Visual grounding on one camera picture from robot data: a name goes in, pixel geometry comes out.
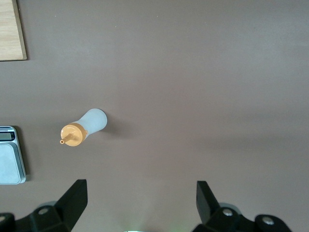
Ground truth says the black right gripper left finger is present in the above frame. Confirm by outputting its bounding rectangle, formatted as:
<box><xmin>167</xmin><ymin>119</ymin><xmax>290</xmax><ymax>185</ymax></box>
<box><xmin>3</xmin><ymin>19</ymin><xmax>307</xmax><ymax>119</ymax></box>
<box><xmin>0</xmin><ymin>179</ymin><xmax>88</xmax><ymax>232</ymax></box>

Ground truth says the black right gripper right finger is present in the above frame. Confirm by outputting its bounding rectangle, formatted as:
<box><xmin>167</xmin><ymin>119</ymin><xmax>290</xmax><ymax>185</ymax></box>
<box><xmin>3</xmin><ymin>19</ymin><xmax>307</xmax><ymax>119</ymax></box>
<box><xmin>192</xmin><ymin>180</ymin><xmax>293</xmax><ymax>232</ymax></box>

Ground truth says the squeeze bottle with orange cap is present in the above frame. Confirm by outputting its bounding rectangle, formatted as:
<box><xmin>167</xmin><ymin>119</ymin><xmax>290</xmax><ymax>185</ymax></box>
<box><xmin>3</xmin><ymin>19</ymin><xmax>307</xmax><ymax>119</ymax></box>
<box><xmin>59</xmin><ymin>108</ymin><xmax>108</xmax><ymax>147</ymax></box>

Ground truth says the silver digital kitchen scale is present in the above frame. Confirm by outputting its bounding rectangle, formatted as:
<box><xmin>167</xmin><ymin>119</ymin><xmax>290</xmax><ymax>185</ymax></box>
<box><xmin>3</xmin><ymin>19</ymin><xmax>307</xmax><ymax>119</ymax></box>
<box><xmin>0</xmin><ymin>125</ymin><xmax>27</xmax><ymax>186</ymax></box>

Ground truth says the brown table cover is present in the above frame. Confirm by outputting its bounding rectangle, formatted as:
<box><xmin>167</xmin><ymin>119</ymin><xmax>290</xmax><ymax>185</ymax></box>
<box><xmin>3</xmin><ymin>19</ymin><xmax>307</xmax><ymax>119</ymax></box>
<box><xmin>0</xmin><ymin>0</ymin><xmax>309</xmax><ymax>232</ymax></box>

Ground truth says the wooden cutting board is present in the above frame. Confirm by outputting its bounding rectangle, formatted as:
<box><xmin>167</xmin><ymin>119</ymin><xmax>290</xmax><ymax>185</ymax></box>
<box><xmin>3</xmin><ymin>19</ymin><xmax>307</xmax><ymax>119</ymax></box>
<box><xmin>0</xmin><ymin>0</ymin><xmax>28</xmax><ymax>62</ymax></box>

